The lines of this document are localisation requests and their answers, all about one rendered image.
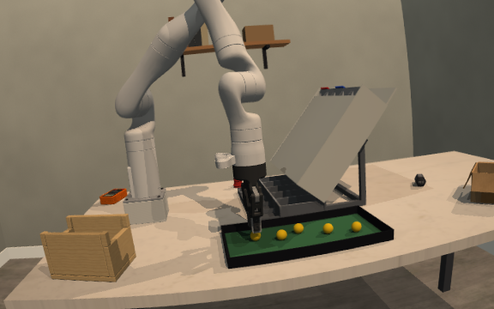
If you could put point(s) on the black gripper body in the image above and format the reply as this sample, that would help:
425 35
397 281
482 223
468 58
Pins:
251 174

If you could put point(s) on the yellow ball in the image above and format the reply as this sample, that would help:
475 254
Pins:
255 236
356 226
281 234
327 228
298 228

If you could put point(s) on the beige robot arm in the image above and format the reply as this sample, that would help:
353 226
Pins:
234 88

